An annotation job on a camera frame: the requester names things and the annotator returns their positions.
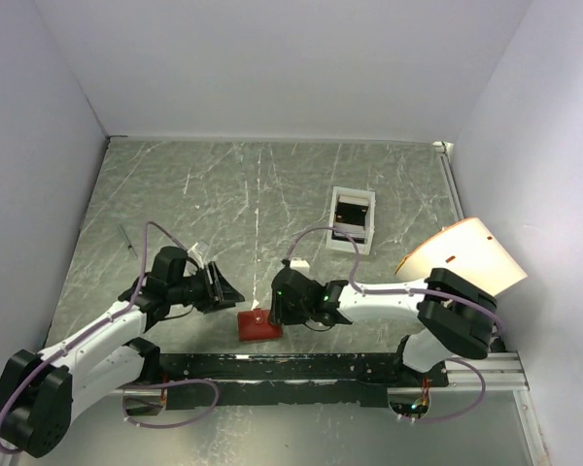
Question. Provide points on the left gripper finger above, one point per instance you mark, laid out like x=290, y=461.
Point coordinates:
x=226, y=294
x=209, y=297

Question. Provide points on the red leather card holder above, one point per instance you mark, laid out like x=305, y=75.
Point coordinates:
x=254, y=325

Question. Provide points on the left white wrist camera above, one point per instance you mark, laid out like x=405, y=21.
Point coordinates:
x=198, y=251

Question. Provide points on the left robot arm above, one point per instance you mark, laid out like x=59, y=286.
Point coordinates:
x=43, y=392

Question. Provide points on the small grey metal rod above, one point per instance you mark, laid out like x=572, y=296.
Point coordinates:
x=127, y=242

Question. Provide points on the white plastic card tray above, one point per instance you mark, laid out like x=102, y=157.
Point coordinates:
x=336, y=240

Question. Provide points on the white orange lamp shade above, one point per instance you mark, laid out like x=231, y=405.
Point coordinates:
x=470, y=250

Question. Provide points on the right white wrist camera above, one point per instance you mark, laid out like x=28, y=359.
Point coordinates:
x=299, y=264

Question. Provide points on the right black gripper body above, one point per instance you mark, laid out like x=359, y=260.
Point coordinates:
x=293, y=314

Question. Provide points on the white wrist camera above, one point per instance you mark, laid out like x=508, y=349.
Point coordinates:
x=198, y=251
x=299, y=264

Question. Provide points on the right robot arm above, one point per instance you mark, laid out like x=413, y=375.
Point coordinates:
x=458, y=317

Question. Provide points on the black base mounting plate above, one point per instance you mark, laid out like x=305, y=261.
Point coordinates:
x=272, y=379

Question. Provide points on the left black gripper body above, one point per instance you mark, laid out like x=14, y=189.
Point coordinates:
x=188, y=289

